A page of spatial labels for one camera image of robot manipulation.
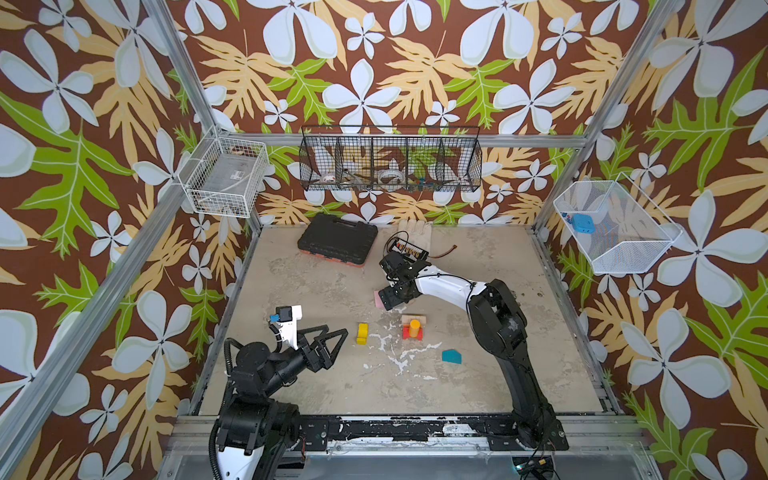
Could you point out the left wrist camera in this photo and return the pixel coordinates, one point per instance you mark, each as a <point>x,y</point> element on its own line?
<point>283,324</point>

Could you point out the white wire basket right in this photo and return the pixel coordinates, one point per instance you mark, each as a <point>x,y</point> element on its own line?
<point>632,231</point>

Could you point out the natural wood block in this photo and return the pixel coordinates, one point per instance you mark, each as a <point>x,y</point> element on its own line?
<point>406,319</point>

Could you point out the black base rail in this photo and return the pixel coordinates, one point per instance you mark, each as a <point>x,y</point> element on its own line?
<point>502,431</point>

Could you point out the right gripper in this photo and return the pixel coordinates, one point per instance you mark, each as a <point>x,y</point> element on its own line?
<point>395,288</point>

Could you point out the white work glove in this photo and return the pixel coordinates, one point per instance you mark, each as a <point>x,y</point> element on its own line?
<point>420,232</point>

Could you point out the light pink rectangular block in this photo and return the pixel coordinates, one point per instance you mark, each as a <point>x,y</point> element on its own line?
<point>378,301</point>

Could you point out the red block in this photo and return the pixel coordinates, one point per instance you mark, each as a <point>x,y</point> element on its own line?
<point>407,334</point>

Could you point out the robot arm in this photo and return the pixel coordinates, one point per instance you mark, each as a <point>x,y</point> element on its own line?
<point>499,326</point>

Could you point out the white wire basket left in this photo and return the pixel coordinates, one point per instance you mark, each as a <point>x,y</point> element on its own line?
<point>222,176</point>

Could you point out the tape roll in basket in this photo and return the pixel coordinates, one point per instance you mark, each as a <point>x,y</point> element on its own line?
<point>390,176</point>

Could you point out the yellow cylinder block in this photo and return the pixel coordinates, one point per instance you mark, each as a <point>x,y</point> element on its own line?
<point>414,328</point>

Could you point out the black charging board with cables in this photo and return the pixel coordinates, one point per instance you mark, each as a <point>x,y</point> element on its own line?
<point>400,242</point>

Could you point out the black and red tool case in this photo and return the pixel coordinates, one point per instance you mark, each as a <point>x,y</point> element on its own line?
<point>334,238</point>

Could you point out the blue object in basket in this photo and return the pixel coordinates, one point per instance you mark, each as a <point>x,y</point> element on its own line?
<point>582,223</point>

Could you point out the white wire basket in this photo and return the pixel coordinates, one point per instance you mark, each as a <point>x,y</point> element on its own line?
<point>222,176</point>
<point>632,231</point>

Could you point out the black wire basket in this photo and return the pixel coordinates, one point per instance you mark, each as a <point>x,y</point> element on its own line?
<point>432,158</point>

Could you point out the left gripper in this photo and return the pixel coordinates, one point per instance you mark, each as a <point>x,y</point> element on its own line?
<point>321,359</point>

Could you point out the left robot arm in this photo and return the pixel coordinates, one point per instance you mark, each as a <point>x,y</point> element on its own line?
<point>253,430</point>

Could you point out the teal block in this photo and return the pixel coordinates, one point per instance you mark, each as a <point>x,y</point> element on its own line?
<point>452,356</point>

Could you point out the yellow arch block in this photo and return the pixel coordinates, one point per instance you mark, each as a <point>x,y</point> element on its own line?
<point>362,334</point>

